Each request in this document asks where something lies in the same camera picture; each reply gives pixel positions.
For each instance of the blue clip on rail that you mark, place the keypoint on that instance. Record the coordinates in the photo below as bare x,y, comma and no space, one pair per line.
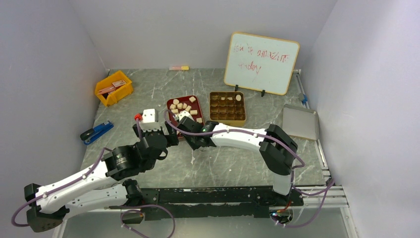
303,98

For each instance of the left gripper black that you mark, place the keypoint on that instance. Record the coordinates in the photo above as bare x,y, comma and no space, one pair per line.
172,139

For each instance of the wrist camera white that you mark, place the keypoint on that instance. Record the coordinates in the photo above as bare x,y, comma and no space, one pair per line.
147,116
183,114

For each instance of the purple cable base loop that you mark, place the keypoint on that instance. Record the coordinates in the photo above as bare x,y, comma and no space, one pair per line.
136,215

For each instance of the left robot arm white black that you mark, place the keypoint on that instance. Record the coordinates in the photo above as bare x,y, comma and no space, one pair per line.
108,182

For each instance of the whiteboard with yellow frame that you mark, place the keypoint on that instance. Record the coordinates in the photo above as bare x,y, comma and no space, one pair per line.
260,63

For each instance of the silver box lid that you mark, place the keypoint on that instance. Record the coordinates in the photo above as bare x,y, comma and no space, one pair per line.
300,122

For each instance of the yellow plastic bin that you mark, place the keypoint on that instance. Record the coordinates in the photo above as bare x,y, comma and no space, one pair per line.
114,97

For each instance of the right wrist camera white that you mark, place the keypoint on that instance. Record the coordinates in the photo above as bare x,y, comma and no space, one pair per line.
183,114

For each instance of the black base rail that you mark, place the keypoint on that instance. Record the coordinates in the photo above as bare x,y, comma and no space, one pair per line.
256,201

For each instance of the blue black stapler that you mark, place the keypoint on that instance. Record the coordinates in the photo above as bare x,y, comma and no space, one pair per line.
91,135

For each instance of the pink box in bin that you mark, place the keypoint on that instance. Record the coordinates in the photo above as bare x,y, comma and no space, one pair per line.
115,85

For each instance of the yellow pink eraser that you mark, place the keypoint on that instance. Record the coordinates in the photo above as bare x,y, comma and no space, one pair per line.
179,68

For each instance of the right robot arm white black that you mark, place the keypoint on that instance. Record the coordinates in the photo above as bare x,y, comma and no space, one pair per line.
277,149

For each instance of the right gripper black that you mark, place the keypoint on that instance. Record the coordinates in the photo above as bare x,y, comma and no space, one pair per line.
186,123

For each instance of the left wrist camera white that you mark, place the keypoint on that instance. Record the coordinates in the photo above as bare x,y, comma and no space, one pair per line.
147,116

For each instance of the red rectangular tray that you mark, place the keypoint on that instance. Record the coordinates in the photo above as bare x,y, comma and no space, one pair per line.
176,105

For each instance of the gold chocolate box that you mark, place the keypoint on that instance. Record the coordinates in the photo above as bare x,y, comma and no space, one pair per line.
225,109

